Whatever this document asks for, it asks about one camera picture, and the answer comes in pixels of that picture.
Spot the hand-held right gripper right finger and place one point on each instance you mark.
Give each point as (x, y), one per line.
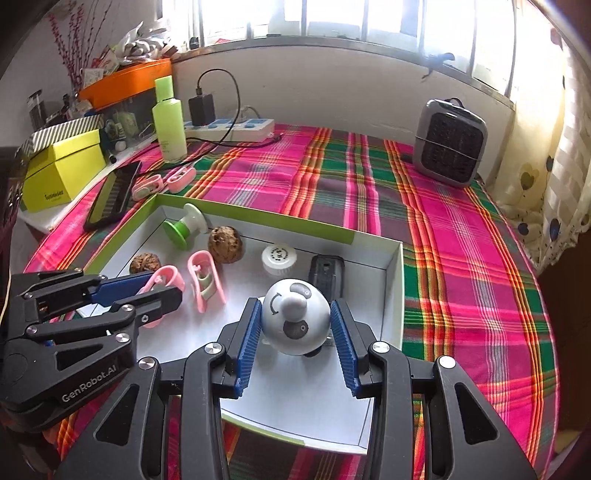
(344, 346)

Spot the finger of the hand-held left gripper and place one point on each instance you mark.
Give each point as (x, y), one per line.
(122, 288)
(152, 302)

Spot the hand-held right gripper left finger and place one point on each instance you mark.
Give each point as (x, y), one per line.
(247, 346)

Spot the small brown walnut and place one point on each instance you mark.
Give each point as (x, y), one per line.
(145, 264)

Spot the white round panda toy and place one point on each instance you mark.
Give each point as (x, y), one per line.
(295, 332)

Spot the green white cardboard box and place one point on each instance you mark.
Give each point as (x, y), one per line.
(235, 286)

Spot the black device with clear end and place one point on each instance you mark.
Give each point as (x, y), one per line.
(327, 277)

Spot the green white spool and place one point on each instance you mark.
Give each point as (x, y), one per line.
(184, 228)

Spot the large wrinkled walnut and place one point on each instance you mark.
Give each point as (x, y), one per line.
(225, 244)

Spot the white capped jar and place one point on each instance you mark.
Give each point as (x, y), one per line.
(279, 258)

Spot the black phone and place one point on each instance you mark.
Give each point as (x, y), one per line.
(113, 196)

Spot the yellow cardboard box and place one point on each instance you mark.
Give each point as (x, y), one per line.
(64, 180)

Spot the pink green plaid blanket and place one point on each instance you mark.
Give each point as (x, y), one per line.
(461, 277)

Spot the light green bottle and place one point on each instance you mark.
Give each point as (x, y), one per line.
(170, 129)

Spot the striped gift box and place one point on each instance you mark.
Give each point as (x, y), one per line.
(64, 131)

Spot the dark glass tank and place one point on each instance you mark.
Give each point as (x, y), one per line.
(129, 120)

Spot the black charger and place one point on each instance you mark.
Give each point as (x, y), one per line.
(202, 110)

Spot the black tall jar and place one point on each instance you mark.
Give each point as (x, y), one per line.
(37, 110)

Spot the white power strip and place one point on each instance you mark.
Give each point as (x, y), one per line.
(249, 129)

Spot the orange box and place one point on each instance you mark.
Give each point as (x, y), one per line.
(129, 81)

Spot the printed paper packets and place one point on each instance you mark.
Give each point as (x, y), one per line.
(104, 64)

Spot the grey space heater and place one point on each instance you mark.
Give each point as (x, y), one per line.
(450, 143)

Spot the red flower branches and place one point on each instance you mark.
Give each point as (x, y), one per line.
(74, 50)

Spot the white cloth pile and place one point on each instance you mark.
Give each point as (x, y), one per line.
(143, 46)

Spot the small dark jar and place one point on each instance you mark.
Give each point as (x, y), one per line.
(194, 41)

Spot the heart print curtain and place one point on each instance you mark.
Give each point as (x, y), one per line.
(563, 184)

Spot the black window hook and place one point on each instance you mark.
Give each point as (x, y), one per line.
(443, 57)

